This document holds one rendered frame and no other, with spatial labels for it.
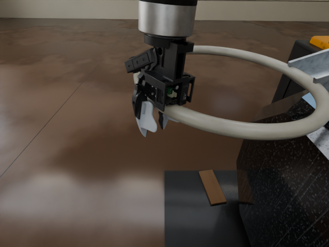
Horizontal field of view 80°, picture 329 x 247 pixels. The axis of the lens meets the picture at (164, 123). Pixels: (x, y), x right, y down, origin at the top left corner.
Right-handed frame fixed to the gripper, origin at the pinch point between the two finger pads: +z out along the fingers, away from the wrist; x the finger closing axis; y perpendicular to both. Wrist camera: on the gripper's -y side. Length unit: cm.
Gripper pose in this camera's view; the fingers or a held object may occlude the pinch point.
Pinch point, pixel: (152, 126)
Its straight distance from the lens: 45.6
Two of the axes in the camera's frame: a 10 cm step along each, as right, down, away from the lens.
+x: 7.7, -3.0, 5.6
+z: -0.8, 8.3, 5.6
